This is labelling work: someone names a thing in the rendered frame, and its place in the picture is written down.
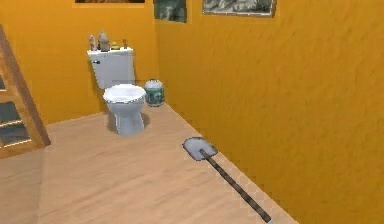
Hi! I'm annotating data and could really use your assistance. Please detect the grey shovel with dark handle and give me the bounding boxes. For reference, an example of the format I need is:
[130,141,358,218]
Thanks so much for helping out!
[181,136,273,224]

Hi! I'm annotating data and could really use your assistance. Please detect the small grey bottle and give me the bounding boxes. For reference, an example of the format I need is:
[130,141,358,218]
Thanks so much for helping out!
[88,34,98,52]

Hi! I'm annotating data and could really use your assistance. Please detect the wooden door with glass panes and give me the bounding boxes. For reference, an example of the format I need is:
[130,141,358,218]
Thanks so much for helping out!
[0,24,52,160]

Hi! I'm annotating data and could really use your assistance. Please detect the dark green wall picture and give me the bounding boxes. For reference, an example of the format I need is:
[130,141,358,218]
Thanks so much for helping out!
[153,0,188,24]

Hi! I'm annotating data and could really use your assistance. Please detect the grey framed wall picture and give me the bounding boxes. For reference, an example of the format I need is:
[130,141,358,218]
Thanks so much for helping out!
[201,0,278,18]

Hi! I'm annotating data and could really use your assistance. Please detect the dark framed wall picture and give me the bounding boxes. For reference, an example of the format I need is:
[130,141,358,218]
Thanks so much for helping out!
[73,0,146,5]

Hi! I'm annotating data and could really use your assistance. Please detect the white toilet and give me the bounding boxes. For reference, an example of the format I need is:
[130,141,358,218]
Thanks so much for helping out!
[86,46,148,138]

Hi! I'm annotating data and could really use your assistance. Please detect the green and white trash can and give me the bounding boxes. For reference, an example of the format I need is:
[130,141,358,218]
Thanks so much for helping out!
[144,78,166,108]

